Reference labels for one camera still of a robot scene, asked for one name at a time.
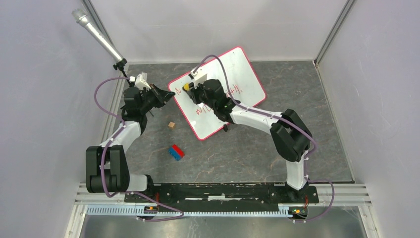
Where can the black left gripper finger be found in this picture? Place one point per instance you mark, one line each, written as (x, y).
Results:
(164, 97)
(156, 90)

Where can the yellow round eraser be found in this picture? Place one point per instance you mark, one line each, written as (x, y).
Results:
(186, 87)

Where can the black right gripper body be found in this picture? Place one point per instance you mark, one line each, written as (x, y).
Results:
(200, 91)

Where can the pink framed whiteboard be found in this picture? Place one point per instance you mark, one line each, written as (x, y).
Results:
(244, 86)

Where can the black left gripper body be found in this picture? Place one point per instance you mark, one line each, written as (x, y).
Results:
(149, 100)

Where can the red blue toy block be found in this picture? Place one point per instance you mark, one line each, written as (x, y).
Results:
(176, 152)

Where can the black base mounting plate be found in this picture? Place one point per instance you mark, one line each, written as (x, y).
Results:
(230, 197)

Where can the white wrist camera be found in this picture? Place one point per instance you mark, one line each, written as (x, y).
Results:
(140, 81)
(198, 77)

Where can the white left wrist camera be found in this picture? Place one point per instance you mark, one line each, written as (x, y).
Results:
(140, 81)

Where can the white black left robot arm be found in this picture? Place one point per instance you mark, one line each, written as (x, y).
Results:
(106, 165)

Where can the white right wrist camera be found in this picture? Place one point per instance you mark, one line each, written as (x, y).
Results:
(198, 77)

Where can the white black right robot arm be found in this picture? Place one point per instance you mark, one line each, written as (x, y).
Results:
(290, 135)

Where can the silver microphone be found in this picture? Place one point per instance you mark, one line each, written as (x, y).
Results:
(87, 22)

